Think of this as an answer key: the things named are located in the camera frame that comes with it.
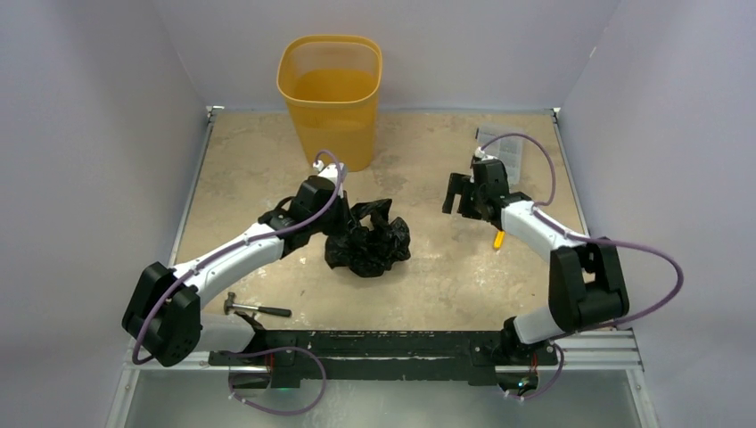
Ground black plastic trash bag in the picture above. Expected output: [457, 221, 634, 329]
[325, 198, 411, 278]

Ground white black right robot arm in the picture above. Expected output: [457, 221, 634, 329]
[442, 159, 629, 363]

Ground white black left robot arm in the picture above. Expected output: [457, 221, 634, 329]
[121, 169, 349, 366]

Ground yellow plastic trash bin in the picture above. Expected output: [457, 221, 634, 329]
[276, 35, 382, 171]

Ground clear plastic screw box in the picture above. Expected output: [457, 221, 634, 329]
[475, 123, 525, 186]

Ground yellow handled screwdriver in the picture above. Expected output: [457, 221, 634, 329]
[492, 231, 505, 251]

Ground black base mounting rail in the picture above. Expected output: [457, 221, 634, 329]
[209, 330, 559, 392]

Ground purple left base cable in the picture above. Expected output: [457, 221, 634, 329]
[226, 346, 328, 417]

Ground black handled hammer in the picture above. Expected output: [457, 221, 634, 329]
[223, 292, 292, 318]

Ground aluminium frame rail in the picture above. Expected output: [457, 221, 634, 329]
[555, 330, 643, 371]

